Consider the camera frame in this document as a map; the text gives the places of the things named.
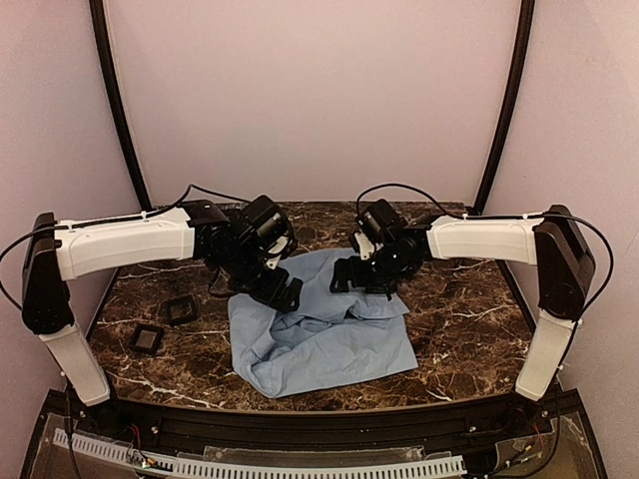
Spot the light blue shirt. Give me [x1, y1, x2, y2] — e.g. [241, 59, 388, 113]
[228, 248, 418, 398]

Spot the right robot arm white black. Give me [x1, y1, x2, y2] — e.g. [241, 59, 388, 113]
[329, 200, 595, 401]

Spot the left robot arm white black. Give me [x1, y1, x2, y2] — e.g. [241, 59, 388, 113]
[21, 196, 303, 407]

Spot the far black square tray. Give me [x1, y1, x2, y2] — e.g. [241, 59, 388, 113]
[161, 294, 199, 327]

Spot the black square tray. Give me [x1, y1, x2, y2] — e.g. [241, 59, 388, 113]
[129, 324, 164, 355]
[161, 294, 199, 327]

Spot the near black square tray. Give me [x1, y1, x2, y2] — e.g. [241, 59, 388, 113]
[129, 324, 164, 355]

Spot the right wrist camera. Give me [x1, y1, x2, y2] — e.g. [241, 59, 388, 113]
[351, 200, 405, 260]

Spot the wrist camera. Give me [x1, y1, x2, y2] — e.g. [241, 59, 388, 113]
[242, 195, 289, 248]
[351, 200, 405, 260]

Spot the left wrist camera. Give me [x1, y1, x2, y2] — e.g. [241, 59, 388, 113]
[242, 195, 289, 248]

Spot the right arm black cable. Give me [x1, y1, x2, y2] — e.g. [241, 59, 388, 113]
[355, 183, 616, 300]

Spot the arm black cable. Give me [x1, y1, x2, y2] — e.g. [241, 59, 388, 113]
[0, 184, 261, 310]
[355, 183, 616, 300]

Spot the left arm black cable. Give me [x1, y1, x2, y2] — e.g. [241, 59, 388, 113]
[0, 184, 261, 310]

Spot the black front table rail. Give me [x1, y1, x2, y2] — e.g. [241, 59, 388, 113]
[79, 395, 551, 453]

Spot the white slotted cable duct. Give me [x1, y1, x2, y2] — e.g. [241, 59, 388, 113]
[45, 428, 467, 478]

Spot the left black frame post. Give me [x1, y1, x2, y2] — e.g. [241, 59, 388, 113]
[88, 0, 152, 211]

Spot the black frame post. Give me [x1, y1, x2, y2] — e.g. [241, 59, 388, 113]
[472, 0, 536, 215]
[88, 0, 152, 211]

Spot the right black frame post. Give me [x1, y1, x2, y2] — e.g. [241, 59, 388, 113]
[472, 0, 536, 215]

